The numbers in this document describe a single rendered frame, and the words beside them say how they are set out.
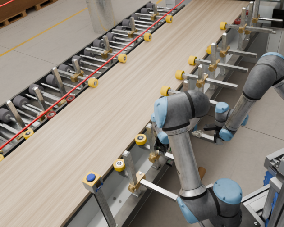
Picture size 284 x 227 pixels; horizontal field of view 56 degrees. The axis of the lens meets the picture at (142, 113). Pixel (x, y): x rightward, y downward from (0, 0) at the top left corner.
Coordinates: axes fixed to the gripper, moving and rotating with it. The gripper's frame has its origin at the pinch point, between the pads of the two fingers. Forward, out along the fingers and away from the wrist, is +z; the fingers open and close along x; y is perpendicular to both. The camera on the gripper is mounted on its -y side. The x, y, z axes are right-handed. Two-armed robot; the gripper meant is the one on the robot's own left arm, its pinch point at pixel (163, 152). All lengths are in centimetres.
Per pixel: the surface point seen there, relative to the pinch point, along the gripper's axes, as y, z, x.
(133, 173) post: 21.2, -3.5, -14.4
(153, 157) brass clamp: 0.5, 6.2, -7.6
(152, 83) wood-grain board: -76, 1, -24
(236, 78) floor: -215, 91, 57
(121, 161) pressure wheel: 10.2, 0.8, -26.3
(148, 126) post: -1.7, -21.0, -7.4
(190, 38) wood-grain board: -158, 1, 1
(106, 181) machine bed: 18.6, 13.5, -36.6
